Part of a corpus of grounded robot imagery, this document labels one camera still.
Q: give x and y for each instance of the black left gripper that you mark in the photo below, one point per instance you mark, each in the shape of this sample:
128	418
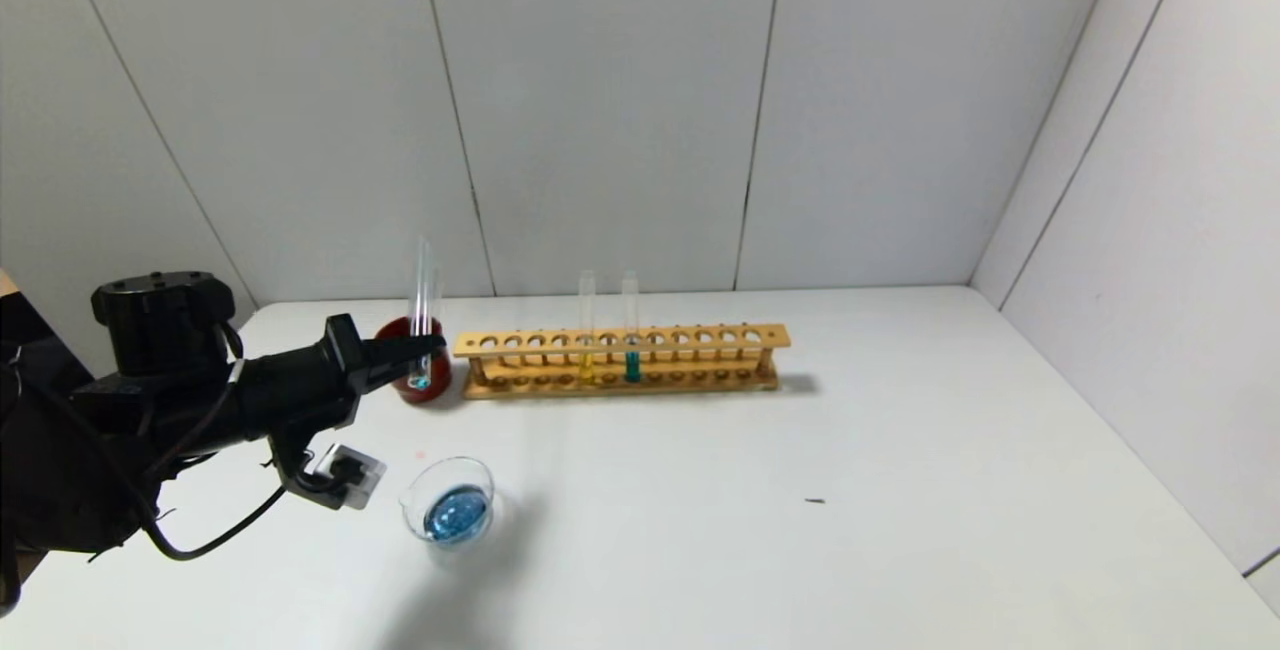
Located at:
347	351

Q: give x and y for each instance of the test tube with blue pigment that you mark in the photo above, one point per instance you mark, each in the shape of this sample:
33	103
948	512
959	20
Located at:
423	300

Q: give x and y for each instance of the test tube with red pigment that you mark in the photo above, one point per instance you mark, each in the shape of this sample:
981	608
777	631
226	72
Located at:
436	295

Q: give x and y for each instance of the orange and black left arm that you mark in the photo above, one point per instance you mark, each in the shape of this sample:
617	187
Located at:
150	330

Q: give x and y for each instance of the test tube with yellow pigment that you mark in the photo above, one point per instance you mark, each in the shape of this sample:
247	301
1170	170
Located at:
587	366

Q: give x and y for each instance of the test tube with teal pigment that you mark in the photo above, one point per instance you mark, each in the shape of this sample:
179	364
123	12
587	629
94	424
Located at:
632	366

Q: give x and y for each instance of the wooden test tube rack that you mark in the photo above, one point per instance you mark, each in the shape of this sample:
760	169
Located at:
640	340

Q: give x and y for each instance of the dark red cup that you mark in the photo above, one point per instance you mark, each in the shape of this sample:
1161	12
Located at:
400	388

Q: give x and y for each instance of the clear glass beaker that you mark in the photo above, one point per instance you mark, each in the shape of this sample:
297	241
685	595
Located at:
458	515

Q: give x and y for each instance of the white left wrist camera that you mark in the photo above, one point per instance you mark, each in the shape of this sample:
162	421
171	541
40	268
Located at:
352	477

